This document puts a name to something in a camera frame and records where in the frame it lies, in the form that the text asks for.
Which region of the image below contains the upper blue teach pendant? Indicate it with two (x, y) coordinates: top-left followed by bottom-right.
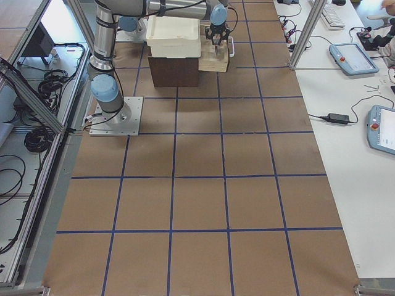
(328, 43), (380, 76)

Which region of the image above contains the aluminium frame post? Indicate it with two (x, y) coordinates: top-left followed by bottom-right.
(289, 0), (326, 70)

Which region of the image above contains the black power adapter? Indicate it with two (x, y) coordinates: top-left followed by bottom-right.
(319, 113), (351, 125)

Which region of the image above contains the white keyboard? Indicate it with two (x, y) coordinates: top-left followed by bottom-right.
(320, 4), (345, 31)

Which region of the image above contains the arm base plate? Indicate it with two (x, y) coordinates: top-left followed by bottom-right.
(88, 97), (144, 136)

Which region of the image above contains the white drawer handle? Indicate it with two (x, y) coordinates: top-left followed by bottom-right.
(228, 36), (235, 57)

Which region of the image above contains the blue teach pendant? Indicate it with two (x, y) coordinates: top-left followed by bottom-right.
(328, 43), (380, 76)
(367, 105), (394, 155)

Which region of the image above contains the light wooden drawer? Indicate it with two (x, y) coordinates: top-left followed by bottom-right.
(198, 35), (230, 73)

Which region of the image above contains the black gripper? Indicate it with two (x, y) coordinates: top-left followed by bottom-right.
(204, 25), (231, 44)

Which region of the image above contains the white plastic tray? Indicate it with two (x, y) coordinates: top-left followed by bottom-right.
(146, 16), (201, 58)

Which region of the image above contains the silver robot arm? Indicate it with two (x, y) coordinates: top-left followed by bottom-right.
(89, 1), (231, 126)

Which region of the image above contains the dark brown wooden cabinet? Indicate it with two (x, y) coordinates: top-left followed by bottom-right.
(148, 56), (199, 88)

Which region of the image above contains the brown paper table cover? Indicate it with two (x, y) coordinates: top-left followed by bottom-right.
(43, 1), (358, 295)

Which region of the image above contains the lower blue teach pendant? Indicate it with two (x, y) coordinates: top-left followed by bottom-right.
(367, 105), (394, 155)

